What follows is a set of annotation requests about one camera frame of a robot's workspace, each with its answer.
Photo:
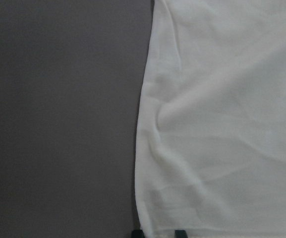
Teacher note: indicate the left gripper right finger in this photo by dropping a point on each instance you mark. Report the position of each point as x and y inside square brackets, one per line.
[180, 234]

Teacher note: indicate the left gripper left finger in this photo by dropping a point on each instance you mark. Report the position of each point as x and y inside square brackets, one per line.
[137, 234]

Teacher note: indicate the cream long-sleeve printed shirt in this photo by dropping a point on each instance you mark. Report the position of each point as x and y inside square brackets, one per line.
[211, 132]

